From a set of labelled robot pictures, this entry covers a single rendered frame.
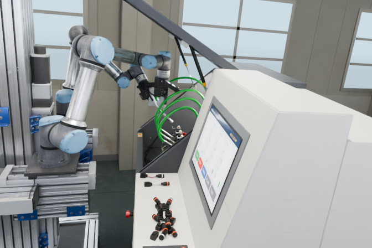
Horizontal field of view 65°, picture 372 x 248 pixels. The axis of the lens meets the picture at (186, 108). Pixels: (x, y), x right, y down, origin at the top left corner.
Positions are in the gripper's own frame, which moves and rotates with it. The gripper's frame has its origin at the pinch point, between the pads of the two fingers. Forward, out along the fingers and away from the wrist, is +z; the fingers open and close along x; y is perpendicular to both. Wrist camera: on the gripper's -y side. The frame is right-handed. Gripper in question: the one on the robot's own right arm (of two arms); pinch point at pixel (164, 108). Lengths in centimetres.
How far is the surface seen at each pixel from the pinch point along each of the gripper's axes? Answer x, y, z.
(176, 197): 59, -3, 24
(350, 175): 106, -45, -14
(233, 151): 91, -15, -14
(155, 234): 85, 9, 22
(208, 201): 87, -9, 7
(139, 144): -5.9, 14.5, 27.3
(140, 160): 17.1, 13.7, 27.3
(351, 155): 106, -44, -20
